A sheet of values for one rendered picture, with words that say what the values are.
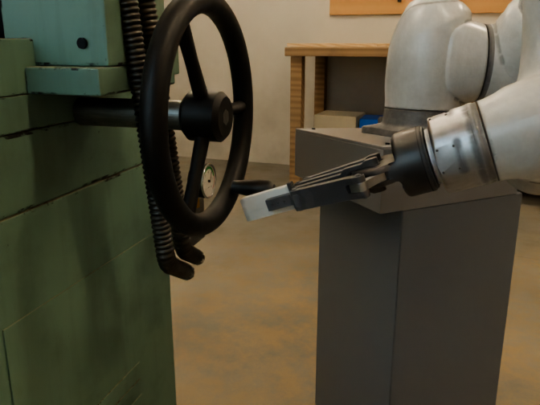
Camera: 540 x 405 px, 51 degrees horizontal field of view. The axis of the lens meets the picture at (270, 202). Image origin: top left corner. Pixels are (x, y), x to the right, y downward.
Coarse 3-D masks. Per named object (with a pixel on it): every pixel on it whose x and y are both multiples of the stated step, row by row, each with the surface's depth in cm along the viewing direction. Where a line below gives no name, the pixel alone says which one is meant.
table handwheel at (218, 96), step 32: (192, 0) 60; (224, 0) 68; (160, 32) 56; (224, 32) 72; (160, 64) 55; (192, 64) 63; (160, 96) 55; (192, 96) 66; (224, 96) 67; (160, 128) 55; (192, 128) 66; (224, 128) 68; (160, 160) 56; (192, 160) 66; (160, 192) 58; (192, 192) 65; (224, 192) 76; (192, 224) 64
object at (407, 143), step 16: (416, 128) 63; (400, 144) 62; (416, 144) 61; (384, 160) 65; (400, 160) 61; (416, 160) 61; (368, 176) 63; (400, 176) 61; (416, 176) 61; (432, 176) 61; (416, 192) 63
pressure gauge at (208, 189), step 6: (204, 168) 97; (210, 168) 100; (204, 174) 98; (210, 174) 100; (204, 180) 98; (204, 186) 98; (210, 186) 101; (204, 192) 98; (210, 192) 101; (198, 198) 101; (198, 204) 101
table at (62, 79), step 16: (0, 48) 59; (16, 48) 62; (32, 48) 64; (0, 64) 60; (16, 64) 62; (32, 64) 64; (176, 64) 98; (0, 80) 60; (16, 80) 62; (32, 80) 63; (48, 80) 62; (64, 80) 62; (80, 80) 61; (96, 80) 61; (112, 80) 63; (128, 80) 66; (0, 96) 60
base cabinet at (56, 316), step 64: (128, 192) 86; (0, 256) 62; (64, 256) 73; (128, 256) 87; (0, 320) 63; (64, 320) 73; (128, 320) 89; (0, 384) 63; (64, 384) 74; (128, 384) 90
